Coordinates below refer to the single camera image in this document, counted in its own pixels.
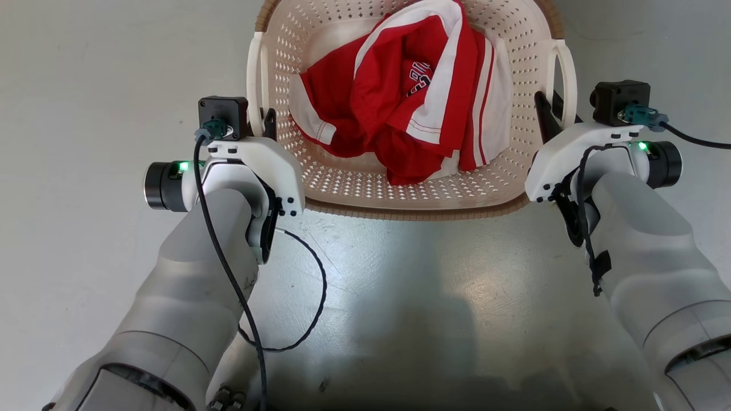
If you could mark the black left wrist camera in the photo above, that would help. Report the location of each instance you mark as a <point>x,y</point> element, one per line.
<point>224,111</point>

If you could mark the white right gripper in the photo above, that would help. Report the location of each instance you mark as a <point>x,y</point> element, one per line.
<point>559,157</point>

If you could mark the red and white jersey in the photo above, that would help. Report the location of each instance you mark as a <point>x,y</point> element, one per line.
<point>388,97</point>

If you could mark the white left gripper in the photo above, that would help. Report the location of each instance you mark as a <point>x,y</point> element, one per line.
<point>271,165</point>

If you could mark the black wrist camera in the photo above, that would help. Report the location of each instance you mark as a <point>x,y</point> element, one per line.
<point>617,97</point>
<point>224,111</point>

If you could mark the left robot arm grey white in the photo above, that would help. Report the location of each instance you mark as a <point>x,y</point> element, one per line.
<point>188,285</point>

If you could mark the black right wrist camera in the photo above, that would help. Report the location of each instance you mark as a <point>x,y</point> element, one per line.
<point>617,97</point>

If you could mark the cream perforated laundry basket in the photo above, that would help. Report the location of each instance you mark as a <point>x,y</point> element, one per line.
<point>354,182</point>

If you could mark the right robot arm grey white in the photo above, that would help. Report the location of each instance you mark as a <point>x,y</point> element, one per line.
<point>651,251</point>

